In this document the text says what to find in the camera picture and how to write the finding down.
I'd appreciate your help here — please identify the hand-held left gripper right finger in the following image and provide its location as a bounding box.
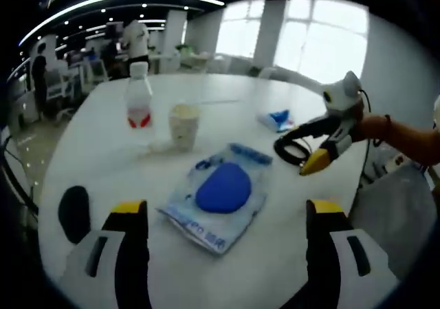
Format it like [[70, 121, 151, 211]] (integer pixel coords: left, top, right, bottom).
[[305, 199, 399, 309]]

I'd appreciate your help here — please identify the person's right hand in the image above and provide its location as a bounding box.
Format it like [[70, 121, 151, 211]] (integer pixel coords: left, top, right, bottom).
[[349, 99, 383, 143]]

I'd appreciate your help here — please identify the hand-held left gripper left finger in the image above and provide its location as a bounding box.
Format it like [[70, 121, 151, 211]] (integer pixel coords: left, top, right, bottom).
[[60, 200, 151, 309]]

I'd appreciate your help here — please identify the black cable item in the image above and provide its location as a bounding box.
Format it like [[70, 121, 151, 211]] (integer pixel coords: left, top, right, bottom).
[[273, 129, 331, 168]]

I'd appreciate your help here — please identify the clear water bottle item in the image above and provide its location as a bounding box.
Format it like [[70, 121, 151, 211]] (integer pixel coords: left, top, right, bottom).
[[124, 63, 155, 145]]

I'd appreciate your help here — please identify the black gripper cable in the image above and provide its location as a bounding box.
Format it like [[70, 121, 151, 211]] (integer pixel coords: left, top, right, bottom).
[[357, 87, 373, 114]]

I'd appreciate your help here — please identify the white paper cup item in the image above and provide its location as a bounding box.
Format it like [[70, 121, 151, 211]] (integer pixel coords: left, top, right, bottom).
[[167, 103, 201, 152]]

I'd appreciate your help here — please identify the grey mesh chair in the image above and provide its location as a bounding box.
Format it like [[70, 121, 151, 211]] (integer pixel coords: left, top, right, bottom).
[[349, 164, 438, 283]]

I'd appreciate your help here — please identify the white table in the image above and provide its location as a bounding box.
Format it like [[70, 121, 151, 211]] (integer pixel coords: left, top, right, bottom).
[[36, 73, 374, 309]]

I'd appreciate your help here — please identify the blue tissue pack item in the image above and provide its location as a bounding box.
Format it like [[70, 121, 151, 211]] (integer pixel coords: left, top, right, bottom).
[[257, 108, 296, 134]]

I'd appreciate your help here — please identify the clear bag with blue pouch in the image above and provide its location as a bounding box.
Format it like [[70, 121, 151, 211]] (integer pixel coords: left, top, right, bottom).
[[155, 142, 275, 257]]

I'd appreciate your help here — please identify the black oval case item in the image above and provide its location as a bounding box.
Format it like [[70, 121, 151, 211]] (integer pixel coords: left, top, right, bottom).
[[57, 185, 91, 245]]

